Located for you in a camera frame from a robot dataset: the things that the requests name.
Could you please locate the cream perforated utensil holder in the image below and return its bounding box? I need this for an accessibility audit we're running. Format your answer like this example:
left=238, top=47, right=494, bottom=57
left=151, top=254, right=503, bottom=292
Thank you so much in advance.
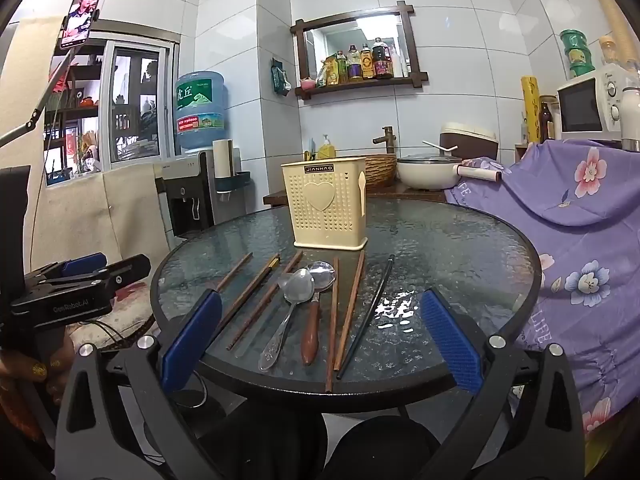
left=280, top=157, right=369, bottom=250

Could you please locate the brown glass bottle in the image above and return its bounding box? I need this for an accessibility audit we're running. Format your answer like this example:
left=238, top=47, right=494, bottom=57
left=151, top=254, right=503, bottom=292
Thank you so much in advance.
left=539, top=102, right=555, bottom=144

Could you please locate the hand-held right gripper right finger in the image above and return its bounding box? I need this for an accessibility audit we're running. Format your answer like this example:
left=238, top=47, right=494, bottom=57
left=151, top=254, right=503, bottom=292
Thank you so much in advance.
left=417, top=287, right=586, bottom=480

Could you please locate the dark soy sauce bottle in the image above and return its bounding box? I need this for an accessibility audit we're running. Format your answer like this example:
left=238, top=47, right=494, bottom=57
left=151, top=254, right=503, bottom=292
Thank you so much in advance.
left=372, top=37, right=394, bottom=80

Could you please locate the white kettle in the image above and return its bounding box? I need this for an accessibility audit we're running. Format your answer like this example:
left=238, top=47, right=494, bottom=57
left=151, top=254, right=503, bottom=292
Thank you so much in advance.
left=620, top=87, right=640, bottom=152

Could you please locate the smartphone on stand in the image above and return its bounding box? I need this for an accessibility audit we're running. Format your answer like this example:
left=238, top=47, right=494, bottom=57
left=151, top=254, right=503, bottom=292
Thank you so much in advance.
left=59, top=0, right=105, bottom=51

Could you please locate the wooden counter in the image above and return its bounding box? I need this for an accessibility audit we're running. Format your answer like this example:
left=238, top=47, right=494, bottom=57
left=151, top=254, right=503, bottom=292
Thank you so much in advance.
left=263, top=180, right=451, bottom=207

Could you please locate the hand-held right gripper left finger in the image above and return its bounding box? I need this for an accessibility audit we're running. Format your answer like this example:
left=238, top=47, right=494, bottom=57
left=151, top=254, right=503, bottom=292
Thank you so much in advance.
left=52, top=287, right=226, bottom=480

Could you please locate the purple floral cloth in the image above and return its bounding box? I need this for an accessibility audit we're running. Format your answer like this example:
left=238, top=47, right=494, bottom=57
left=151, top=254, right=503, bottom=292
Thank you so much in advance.
left=445, top=139, right=640, bottom=461

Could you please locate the brown white rice cooker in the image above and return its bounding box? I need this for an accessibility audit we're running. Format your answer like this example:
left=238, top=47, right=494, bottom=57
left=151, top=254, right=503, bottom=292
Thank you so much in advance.
left=440, top=122, right=499, bottom=162

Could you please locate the wooden handled metal spoon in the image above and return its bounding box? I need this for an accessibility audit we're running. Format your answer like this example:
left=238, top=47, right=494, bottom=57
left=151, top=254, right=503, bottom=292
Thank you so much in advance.
left=300, top=261, right=337, bottom=366

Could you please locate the white microwave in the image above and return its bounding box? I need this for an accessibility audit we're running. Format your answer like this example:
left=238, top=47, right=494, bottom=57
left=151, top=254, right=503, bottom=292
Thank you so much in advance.
left=556, top=64, right=637, bottom=142

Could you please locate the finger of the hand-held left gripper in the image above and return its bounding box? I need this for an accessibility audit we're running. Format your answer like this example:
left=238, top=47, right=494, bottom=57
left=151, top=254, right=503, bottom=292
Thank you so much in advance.
left=47, top=254, right=108, bottom=278
left=75, top=254, right=152, bottom=301

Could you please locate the sliding window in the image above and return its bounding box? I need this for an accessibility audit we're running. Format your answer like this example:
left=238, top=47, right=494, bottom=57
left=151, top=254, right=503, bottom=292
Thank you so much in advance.
left=100, top=39, right=177, bottom=163

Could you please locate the all metal spoon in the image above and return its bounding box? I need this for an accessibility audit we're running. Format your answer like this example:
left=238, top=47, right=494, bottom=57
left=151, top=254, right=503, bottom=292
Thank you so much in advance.
left=258, top=267, right=316, bottom=372

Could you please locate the bronze faucet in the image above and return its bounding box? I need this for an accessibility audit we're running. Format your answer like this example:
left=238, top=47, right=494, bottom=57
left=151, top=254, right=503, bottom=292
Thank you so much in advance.
left=372, top=126, right=396, bottom=154

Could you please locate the wooden framed mirror shelf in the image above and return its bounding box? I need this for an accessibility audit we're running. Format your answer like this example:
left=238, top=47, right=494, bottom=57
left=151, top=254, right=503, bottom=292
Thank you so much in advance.
left=290, top=2, right=430, bottom=107

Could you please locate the black chopstick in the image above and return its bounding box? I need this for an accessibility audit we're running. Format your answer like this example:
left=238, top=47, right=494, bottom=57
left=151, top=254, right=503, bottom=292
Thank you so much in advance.
left=335, top=255, right=396, bottom=380

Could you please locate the glass pan lid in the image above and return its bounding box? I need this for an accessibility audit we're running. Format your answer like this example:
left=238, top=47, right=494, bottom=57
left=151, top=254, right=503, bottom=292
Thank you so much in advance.
left=398, top=152, right=464, bottom=166

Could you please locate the yellow wrap roll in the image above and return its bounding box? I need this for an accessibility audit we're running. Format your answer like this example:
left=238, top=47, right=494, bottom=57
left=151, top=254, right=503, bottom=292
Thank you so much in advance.
left=520, top=76, right=542, bottom=144

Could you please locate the water dispenser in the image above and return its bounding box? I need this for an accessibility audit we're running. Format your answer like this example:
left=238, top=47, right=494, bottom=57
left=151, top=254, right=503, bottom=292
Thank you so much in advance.
left=154, top=149, right=217, bottom=242

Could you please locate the green hanging packet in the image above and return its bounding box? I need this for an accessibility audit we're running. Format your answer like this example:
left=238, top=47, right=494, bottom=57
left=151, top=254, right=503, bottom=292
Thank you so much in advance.
left=270, top=57, right=292, bottom=97

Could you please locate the person's left hand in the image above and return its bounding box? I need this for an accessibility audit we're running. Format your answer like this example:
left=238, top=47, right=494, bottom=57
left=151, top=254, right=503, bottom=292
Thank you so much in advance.
left=0, top=345, right=76, bottom=411

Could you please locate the blue water jug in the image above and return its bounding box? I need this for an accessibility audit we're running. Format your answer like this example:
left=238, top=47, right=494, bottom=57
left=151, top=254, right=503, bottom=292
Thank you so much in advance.
left=175, top=71, right=227, bottom=151

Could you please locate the white pan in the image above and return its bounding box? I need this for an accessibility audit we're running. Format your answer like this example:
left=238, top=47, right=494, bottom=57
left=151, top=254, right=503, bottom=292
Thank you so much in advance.
left=396, top=157, right=502, bottom=191

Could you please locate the gold banded dark chopstick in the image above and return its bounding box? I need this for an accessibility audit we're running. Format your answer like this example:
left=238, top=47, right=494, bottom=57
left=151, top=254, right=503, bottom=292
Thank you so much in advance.
left=215, top=255, right=281, bottom=333

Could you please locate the woven pattern basin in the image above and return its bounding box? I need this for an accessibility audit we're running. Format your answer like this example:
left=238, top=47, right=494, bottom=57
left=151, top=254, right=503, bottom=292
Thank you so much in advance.
left=362, top=154, right=398, bottom=190

